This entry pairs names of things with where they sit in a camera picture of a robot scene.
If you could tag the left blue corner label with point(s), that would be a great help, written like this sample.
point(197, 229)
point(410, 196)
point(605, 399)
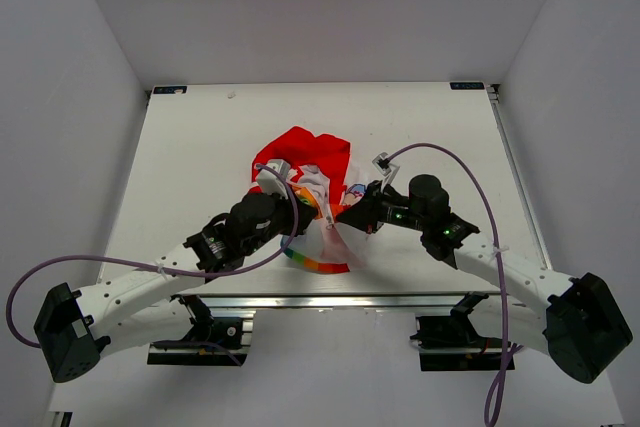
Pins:
point(169, 90)

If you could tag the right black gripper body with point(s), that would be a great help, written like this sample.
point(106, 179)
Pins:
point(397, 210)

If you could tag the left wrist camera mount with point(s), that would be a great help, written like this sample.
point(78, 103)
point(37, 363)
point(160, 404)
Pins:
point(272, 177)

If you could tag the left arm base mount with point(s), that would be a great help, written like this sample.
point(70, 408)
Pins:
point(216, 337)

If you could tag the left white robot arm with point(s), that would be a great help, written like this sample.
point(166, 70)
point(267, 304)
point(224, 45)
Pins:
point(77, 328)

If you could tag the right blue corner label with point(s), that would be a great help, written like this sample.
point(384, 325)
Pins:
point(466, 85)

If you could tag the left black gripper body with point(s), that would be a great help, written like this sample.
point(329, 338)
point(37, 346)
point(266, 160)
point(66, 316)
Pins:
point(282, 222)

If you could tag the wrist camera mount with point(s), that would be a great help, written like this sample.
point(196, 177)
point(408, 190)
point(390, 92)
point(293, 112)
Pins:
point(383, 163)
point(272, 177)

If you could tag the aluminium front rail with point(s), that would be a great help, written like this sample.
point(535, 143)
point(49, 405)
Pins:
point(331, 302)

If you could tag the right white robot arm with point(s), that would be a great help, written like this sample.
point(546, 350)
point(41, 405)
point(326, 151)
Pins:
point(575, 321)

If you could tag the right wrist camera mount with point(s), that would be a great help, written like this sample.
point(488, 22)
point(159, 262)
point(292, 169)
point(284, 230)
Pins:
point(383, 163)

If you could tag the colourful children's zip jacket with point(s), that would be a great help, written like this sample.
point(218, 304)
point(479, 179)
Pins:
point(323, 174)

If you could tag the blue corner label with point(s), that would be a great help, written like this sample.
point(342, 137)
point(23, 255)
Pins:
point(466, 85)
point(169, 90)

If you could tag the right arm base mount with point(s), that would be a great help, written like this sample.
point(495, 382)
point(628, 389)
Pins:
point(449, 343)

